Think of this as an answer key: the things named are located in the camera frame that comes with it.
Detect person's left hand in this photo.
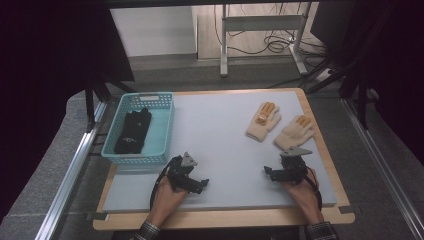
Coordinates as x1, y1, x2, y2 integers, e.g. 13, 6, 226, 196
146, 176, 189, 228

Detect black stand legs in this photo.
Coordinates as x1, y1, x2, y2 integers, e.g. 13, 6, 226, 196
84, 78, 136, 132
306, 59, 372, 131

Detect cream glove orange fingertips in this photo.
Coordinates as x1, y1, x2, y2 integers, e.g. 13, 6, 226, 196
273, 114, 317, 151

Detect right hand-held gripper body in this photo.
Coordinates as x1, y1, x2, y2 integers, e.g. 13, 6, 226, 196
279, 147, 314, 186

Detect cream glove with white label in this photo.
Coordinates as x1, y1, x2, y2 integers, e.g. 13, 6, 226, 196
245, 101, 282, 143

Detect white metal desk frame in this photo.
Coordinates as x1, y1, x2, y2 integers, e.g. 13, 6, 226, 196
219, 3, 309, 78

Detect black glove with logo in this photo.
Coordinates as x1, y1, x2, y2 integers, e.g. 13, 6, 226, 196
114, 107, 153, 155

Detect grey table bracket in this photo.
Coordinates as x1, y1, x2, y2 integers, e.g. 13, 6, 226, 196
85, 211, 110, 222
338, 204, 363, 215

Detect white cabinet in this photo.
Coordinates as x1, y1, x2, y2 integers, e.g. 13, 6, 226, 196
109, 6, 198, 58

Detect white power strip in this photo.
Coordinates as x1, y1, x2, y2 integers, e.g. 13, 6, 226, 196
314, 68, 333, 83

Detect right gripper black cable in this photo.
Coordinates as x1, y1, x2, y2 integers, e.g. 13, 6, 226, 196
304, 165, 324, 212

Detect grey foam mat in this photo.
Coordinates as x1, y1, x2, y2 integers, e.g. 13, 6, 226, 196
102, 90, 338, 213

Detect aluminium rail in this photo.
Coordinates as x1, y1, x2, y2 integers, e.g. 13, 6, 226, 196
34, 101, 109, 240
341, 98, 424, 239

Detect black curtain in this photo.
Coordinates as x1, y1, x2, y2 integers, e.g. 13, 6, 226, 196
0, 0, 136, 221
333, 0, 424, 168

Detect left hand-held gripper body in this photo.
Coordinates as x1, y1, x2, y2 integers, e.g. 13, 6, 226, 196
166, 151, 198, 193

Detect teal plastic basket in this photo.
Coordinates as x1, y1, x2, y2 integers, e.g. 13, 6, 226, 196
100, 92, 175, 165

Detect person's right hand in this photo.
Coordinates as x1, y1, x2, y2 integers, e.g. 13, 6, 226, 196
283, 168, 325, 226

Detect black floor cables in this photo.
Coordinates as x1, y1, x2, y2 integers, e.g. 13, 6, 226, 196
213, 3, 329, 58

